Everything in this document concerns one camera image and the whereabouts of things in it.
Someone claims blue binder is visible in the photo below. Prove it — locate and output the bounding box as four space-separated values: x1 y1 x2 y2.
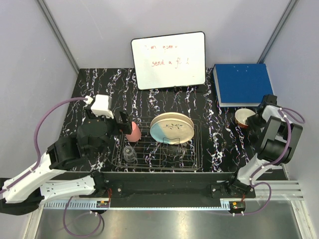
213 64 273 108

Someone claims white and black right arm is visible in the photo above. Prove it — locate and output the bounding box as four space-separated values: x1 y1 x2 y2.
226 95 306 198

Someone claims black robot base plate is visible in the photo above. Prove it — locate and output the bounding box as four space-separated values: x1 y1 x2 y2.
54 172 255 210

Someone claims metal wire dish rack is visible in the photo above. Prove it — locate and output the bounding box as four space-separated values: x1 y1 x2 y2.
112 117 203 172

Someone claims small whiteboard with red writing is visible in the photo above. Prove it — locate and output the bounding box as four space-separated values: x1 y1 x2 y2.
131 31 206 90

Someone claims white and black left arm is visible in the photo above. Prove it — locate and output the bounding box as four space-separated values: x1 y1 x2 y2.
0 111 132 216

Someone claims clear drinking glass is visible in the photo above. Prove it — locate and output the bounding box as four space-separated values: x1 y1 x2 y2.
123 146 137 163

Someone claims white cable duct strip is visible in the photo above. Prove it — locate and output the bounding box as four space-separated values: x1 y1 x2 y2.
43 200 110 210

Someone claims blue and cream plate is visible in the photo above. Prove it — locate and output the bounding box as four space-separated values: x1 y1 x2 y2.
150 114 194 144

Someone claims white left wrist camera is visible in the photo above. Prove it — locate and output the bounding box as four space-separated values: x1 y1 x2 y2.
85 94 114 119

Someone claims pink and cream plate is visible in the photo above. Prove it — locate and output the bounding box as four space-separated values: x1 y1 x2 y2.
162 112 194 126

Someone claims pink plastic cup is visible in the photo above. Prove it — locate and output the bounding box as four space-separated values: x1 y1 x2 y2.
126 122 142 142

